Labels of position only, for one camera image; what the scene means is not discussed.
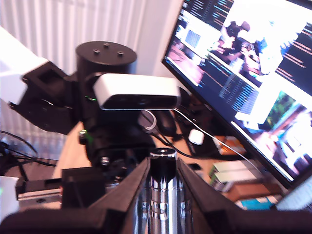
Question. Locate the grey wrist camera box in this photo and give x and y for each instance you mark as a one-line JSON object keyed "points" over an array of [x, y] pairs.
{"points": [[136, 87]]}

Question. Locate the white pleated curtain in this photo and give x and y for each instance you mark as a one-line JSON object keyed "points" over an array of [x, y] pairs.
{"points": [[61, 22]]}

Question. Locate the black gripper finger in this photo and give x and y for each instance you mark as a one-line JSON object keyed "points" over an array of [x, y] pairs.
{"points": [[197, 190], [80, 187], [126, 192]]}

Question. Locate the small orange box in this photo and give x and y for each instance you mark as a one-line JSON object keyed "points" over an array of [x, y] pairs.
{"points": [[230, 145]]}

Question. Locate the black monitor with code windows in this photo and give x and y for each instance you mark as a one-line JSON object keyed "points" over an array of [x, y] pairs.
{"points": [[256, 73]]}

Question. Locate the brown cardboard box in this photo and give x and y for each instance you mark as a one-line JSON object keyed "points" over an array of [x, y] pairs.
{"points": [[256, 192]]}

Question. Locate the black computer mouse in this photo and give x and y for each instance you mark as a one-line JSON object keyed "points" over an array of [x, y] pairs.
{"points": [[167, 123]]}

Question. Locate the metallic silver laser pointer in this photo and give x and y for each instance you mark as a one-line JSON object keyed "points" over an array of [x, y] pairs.
{"points": [[162, 175]]}

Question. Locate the white and blue small box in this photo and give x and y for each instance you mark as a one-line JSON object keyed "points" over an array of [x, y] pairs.
{"points": [[258, 202]]}

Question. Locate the small white earbud case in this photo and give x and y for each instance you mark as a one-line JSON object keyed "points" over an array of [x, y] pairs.
{"points": [[196, 137]]}

